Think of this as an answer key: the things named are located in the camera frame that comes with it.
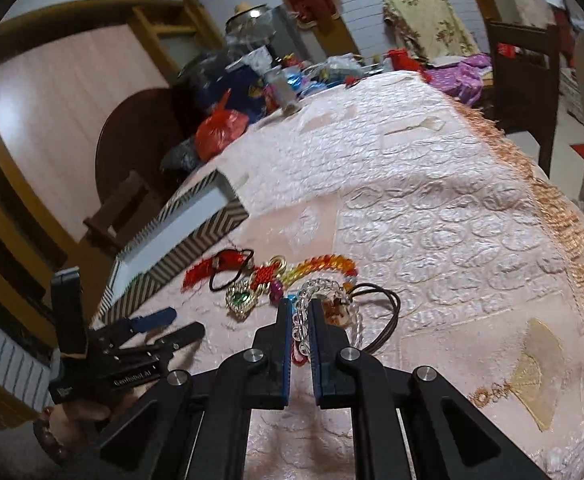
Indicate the clear plastic bag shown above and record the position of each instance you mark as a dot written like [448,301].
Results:
[344,66]

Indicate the purple bedding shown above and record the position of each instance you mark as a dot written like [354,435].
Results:
[464,77]

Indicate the red plastic bag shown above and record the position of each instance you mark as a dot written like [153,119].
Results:
[219,130]

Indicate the beige floral cloth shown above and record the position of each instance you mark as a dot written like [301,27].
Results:
[429,25]

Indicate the small red tassel ornament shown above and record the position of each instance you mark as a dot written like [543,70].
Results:
[199,275]

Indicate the white paper gift bag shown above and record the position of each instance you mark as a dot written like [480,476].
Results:
[254,57]

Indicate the large black plastic bag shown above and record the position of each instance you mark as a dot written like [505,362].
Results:
[204,72]

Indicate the red knot ornament gold rings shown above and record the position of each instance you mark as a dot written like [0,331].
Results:
[264,277]

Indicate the red gift bag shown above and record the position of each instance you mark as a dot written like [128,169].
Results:
[404,62]

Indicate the dark wooden chair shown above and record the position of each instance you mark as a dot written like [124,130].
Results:
[522,75]
[121,215]

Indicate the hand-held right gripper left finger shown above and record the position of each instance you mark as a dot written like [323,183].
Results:
[289,360]

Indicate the wooden wardrobe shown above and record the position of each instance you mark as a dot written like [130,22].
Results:
[71,85]

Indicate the metal pot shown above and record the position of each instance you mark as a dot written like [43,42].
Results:
[247,17]

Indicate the round brown wooden tabletop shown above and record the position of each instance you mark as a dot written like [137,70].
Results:
[136,150]

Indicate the striped jewelry box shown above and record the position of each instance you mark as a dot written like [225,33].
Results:
[191,250]

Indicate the pink embossed fringed tablecloth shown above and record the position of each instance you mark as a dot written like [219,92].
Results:
[422,210]

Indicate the blue shopping bag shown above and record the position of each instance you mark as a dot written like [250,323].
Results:
[242,92]

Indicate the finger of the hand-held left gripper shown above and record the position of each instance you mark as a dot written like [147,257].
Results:
[184,336]
[156,319]

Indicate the person's left hand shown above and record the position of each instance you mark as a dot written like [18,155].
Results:
[81,412]

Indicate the glass jar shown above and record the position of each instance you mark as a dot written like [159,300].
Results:
[284,91]

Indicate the small black plastic bag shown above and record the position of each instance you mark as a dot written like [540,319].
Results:
[181,156]

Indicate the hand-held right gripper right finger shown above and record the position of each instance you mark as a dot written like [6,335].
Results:
[314,360]

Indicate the green gem pendant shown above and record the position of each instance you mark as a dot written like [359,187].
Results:
[242,300]

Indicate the white radiator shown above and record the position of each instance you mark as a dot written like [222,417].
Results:
[6,355]

